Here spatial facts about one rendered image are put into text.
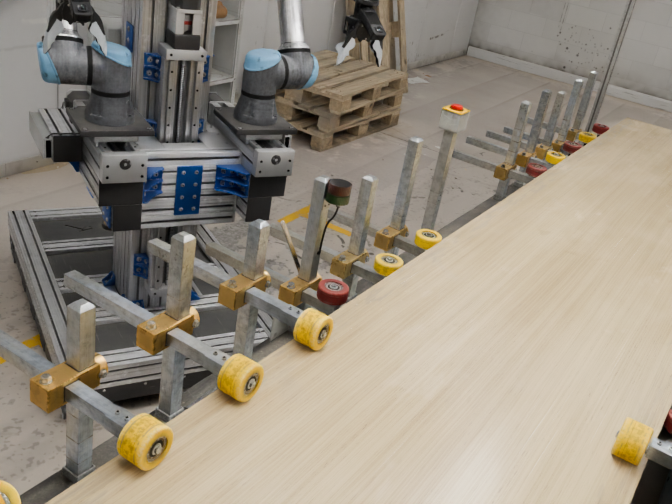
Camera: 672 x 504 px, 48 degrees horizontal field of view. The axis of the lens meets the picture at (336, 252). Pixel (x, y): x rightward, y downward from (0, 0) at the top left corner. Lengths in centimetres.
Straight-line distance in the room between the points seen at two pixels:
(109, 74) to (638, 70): 797
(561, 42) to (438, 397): 849
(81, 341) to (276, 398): 39
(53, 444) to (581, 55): 822
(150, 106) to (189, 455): 153
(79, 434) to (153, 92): 141
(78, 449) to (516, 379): 93
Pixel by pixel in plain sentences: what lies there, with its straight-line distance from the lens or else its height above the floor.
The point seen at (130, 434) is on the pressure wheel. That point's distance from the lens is 131.
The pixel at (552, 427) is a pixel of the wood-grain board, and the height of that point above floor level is 90.
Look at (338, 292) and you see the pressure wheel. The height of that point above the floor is 91.
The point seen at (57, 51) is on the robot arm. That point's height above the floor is 125.
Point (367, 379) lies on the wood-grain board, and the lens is 162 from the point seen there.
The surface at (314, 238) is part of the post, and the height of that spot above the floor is 100.
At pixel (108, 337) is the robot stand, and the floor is 21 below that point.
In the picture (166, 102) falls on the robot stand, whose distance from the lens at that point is 258.
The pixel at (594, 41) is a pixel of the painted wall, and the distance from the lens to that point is 980.
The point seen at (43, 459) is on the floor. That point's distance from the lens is 271.
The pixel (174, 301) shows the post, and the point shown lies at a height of 101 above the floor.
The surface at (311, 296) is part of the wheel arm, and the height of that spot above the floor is 86.
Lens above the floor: 184
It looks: 26 degrees down
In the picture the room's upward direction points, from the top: 11 degrees clockwise
